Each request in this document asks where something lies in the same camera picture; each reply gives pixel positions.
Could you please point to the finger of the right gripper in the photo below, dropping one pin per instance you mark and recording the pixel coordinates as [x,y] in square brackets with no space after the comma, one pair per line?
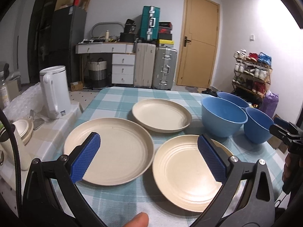
[282,133]
[282,123]

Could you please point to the large blue bowl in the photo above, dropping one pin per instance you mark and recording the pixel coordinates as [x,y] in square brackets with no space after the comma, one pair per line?
[220,117]

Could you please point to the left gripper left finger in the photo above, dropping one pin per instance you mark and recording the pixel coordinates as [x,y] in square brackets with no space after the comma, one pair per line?
[51,197]

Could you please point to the yellow black box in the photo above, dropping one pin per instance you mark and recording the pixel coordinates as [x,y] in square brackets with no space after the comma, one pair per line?
[166,43]

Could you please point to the teal suitcase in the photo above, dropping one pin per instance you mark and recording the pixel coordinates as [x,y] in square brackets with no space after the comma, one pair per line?
[149,23]

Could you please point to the silver suitcase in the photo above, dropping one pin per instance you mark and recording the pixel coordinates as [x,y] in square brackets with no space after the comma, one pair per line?
[164,68]

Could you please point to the purple bag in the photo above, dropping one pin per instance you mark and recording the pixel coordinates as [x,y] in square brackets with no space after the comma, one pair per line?
[269,103]

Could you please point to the person left hand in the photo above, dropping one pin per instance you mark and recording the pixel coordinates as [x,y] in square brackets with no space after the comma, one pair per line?
[140,220]

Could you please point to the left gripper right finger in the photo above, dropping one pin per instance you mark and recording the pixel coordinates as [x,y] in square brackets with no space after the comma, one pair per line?
[256,204]

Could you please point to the small blue bowl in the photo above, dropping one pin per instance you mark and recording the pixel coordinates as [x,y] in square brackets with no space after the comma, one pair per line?
[257,126]

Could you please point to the small cream dish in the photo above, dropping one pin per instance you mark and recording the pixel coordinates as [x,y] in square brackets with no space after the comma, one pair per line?
[24,128]

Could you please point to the wooden shoe rack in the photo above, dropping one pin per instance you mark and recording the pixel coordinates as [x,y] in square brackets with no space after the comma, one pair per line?
[252,72]

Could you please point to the woven laundry basket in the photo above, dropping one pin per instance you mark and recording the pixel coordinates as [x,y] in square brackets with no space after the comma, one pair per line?
[97,71]

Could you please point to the person right hand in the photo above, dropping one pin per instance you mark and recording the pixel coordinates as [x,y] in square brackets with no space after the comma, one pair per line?
[286,169]

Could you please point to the teal plaid tablecloth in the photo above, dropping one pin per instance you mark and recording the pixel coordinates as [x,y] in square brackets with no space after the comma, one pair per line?
[118,204]

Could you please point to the small cardboard box floor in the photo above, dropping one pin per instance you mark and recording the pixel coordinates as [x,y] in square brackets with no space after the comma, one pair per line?
[76,86]

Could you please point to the cream plate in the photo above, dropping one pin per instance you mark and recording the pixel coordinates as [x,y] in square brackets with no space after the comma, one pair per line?
[182,175]
[125,153]
[162,116]

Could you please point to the white electric kettle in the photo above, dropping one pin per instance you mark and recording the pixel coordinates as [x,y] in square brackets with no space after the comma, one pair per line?
[53,81]

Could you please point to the black refrigerator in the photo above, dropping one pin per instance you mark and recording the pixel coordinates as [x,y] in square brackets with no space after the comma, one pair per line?
[67,31]

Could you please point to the oval mirror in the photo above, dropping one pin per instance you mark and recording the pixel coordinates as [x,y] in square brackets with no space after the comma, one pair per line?
[114,29]

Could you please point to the beige suitcase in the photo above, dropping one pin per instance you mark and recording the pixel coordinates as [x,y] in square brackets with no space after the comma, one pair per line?
[144,64]

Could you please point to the white drawer desk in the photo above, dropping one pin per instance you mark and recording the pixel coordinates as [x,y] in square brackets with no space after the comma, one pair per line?
[122,59]

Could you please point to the wooden door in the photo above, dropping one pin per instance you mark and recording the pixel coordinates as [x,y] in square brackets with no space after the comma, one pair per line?
[198,44]

